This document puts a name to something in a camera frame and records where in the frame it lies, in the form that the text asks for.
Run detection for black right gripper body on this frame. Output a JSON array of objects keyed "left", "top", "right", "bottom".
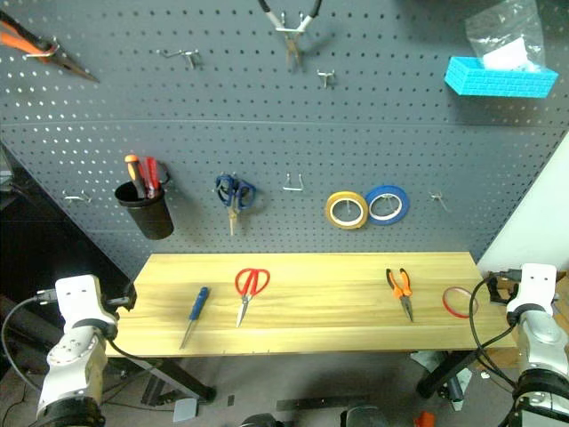
[{"left": 498, "top": 284, "right": 521, "bottom": 307}]

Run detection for grey metal pegboard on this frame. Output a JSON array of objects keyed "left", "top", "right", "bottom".
[{"left": 0, "top": 0, "right": 569, "bottom": 286}]

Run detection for black plastic cup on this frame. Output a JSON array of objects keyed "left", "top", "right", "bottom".
[{"left": 114, "top": 161, "right": 175, "bottom": 241}]

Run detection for black table leg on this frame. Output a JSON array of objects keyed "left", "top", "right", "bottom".
[
  {"left": 415, "top": 350, "right": 485, "bottom": 400},
  {"left": 126, "top": 355, "right": 218, "bottom": 402}
]

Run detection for blue tape roll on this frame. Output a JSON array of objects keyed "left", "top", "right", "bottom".
[{"left": 365, "top": 184, "right": 411, "bottom": 226}]

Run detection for yellow tape roll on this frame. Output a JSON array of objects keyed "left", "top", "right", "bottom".
[{"left": 325, "top": 190, "right": 370, "bottom": 231}]

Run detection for dark rounded shape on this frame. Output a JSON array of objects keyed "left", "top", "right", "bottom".
[{"left": 241, "top": 413, "right": 286, "bottom": 427}]

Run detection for blue plastic bin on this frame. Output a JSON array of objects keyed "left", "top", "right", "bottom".
[{"left": 444, "top": 55, "right": 560, "bottom": 100}]

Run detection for clear plastic bag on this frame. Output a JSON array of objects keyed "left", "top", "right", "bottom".
[{"left": 463, "top": 0, "right": 548, "bottom": 71}]

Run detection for orange black long nose pliers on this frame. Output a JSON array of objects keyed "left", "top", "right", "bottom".
[{"left": 0, "top": 9, "right": 101, "bottom": 85}]

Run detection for metal plier holder hook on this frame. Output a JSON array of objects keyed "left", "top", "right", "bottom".
[{"left": 274, "top": 12, "right": 311, "bottom": 34}]

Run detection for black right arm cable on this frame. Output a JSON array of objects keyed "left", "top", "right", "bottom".
[{"left": 468, "top": 269, "right": 525, "bottom": 391}]

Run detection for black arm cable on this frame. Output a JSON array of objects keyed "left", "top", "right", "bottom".
[
  {"left": 468, "top": 269, "right": 525, "bottom": 391},
  {"left": 0, "top": 287, "right": 59, "bottom": 395}
]

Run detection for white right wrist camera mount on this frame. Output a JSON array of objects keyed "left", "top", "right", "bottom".
[{"left": 506, "top": 262, "right": 559, "bottom": 315}]

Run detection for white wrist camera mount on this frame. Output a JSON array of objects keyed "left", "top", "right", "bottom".
[
  {"left": 53, "top": 274, "right": 119, "bottom": 331},
  {"left": 506, "top": 262, "right": 559, "bottom": 315}
]

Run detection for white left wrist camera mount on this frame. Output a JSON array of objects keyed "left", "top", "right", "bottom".
[{"left": 53, "top": 274, "right": 119, "bottom": 331}]

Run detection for red tape ring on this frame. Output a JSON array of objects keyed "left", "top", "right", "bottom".
[{"left": 441, "top": 286, "right": 480, "bottom": 319}]

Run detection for blue handled screwdriver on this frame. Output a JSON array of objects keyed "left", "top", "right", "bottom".
[{"left": 178, "top": 286, "right": 211, "bottom": 350}]

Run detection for orange handled needle nose pliers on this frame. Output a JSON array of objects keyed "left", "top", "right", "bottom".
[{"left": 384, "top": 267, "right": 416, "bottom": 323}]

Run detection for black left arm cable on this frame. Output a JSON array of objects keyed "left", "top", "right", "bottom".
[{"left": 0, "top": 287, "right": 59, "bottom": 395}]

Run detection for red handled scissors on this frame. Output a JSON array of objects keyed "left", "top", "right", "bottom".
[{"left": 234, "top": 267, "right": 271, "bottom": 329}]

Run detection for red handled screwdriver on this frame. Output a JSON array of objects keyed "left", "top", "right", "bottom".
[
  {"left": 148, "top": 156, "right": 161, "bottom": 199},
  {"left": 139, "top": 157, "right": 152, "bottom": 199}
]

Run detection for orange black handled screwdriver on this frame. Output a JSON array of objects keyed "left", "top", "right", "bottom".
[{"left": 124, "top": 153, "right": 148, "bottom": 200}]

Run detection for blue handled scissors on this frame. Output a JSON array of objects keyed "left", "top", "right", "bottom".
[{"left": 214, "top": 173, "right": 257, "bottom": 238}]

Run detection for metal ring pegboard hook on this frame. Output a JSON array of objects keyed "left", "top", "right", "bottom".
[{"left": 25, "top": 36, "right": 61, "bottom": 60}]

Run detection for white black handled pliers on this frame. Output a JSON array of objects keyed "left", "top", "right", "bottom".
[{"left": 257, "top": 0, "right": 325, "bottom": 71}]

